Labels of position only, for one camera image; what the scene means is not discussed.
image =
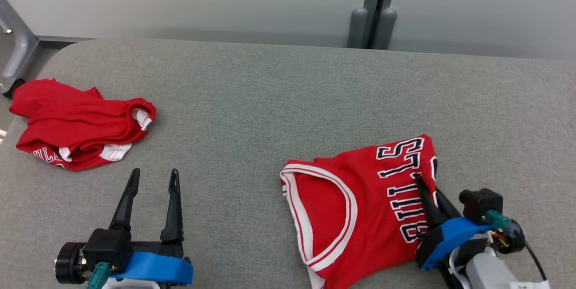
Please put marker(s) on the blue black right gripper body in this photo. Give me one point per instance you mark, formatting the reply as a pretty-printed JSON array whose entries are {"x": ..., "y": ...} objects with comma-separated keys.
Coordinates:
[{"x": 443, "y": 239}]

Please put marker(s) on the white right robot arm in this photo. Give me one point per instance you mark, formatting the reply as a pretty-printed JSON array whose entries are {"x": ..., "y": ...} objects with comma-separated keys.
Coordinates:
[{"x": 488, "y": 273}]

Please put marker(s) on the black left wrist cylinder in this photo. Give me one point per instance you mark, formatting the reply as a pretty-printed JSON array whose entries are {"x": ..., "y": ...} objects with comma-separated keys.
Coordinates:
[{"x": 68, "y": 263}]

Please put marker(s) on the black caster wheel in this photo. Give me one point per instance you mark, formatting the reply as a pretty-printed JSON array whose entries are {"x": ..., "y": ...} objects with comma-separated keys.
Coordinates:
[{"x": 11, "y": 90}]

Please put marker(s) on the teal left camera connector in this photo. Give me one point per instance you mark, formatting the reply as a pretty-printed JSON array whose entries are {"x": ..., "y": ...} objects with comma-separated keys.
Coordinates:
[{"x": 98, "y": 275}]

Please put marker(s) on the teal camera connector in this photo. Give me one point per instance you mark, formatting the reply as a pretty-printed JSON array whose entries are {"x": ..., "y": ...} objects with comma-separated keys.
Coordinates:
[
  {"x": 498, "y": 222},
  {"x": 98, "y": 275}
]

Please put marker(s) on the black wrist cylinder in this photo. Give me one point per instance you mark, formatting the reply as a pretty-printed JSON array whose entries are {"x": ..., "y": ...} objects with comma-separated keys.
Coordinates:
[
  {"x": 68, "y": 263},
  {"x": 515, "y": 237}
]

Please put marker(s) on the grey wall base rail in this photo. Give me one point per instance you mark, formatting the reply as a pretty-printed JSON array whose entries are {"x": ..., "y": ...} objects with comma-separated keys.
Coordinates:
[{"x": 67, "y": 38}]

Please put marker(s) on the teal right camera connector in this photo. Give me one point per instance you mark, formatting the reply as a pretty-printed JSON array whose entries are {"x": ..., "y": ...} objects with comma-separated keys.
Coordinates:
[{"x": 498, "y": 222}]

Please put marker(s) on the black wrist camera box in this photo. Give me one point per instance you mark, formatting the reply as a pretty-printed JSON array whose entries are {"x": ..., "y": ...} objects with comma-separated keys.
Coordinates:
[
  {"x": 108, "y": 248},
  {"x": 479, "y": 205}
]

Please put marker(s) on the grey metal frame leg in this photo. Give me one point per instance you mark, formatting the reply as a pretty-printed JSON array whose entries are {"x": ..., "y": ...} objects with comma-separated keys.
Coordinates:
[{"x": 20, "y": 50}]

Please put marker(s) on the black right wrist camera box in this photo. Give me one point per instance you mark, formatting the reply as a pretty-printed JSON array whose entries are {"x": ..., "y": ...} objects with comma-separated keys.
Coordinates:
[{"x": 479, "y": 205}]

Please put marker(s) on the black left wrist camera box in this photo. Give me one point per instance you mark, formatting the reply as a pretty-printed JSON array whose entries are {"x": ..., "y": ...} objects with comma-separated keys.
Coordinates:
[{"x": 108, "y": 248}]

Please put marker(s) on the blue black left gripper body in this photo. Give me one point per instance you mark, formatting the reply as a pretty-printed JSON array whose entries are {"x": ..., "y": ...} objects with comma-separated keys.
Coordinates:
[{"x": 157, "y": 268}]

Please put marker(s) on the red Bulls basketball jersey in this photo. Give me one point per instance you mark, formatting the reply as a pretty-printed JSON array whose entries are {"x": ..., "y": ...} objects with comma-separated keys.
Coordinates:
[{"x": 324, "y": 199}]

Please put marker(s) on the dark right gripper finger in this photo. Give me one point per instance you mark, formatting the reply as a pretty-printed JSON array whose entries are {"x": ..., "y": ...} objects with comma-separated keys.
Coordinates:
[
  {"x": 431, "y": 210},
  {"x": 447, "y": 208}
]

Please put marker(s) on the grey cylinder post foot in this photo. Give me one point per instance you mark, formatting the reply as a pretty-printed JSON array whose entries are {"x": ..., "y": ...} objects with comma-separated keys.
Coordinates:
[
  {"x": 358, "y": 28},
  {"x": 386, "y": 30}
]

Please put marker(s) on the red basketball shorts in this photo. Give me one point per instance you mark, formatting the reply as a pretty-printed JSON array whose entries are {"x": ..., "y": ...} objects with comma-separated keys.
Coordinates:
[{"x": 67, "y": 118}]

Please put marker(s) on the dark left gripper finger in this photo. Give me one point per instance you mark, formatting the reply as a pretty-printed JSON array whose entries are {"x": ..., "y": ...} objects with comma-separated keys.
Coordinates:
[
  {"x": 174, "y": 217},
  {"x": 126, "y": 208}
]

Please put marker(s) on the black right wrist cylinder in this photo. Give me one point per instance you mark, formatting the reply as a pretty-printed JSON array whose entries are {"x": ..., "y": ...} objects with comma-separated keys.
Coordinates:
[{"x": 515, "y": 237}]

